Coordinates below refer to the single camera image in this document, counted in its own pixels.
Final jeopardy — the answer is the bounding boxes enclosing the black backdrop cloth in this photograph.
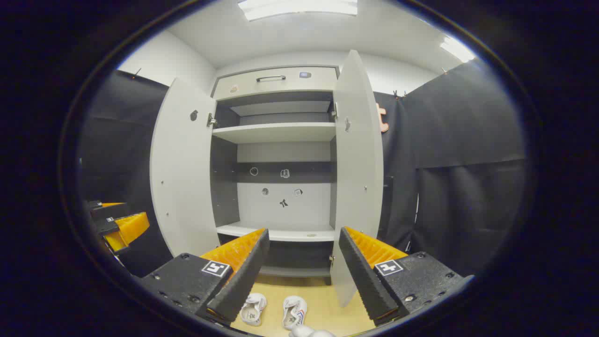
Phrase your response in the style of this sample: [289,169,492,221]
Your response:
[79,69,175,278]
[374,60,528,278]

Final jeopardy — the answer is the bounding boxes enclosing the white cabinet door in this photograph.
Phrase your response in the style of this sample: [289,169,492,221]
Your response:
[329,49,384,308]
[150,77,220,258]

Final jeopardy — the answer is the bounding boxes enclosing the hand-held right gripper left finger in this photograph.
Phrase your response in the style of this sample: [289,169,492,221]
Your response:
[140,228,270,326]

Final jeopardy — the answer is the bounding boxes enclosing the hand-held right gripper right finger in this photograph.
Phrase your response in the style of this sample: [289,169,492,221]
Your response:
[338,227,471,327]

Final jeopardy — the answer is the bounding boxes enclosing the white cabinet drawer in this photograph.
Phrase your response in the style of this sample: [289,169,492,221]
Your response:
[213,66,338,100]

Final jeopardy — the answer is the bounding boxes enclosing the white shoe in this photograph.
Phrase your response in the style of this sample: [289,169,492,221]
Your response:
[240,293,268,327]
[282,295,308,330]

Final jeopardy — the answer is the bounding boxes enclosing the white shoe cabinet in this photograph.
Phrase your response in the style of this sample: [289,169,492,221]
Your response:
[208,66,340,286]

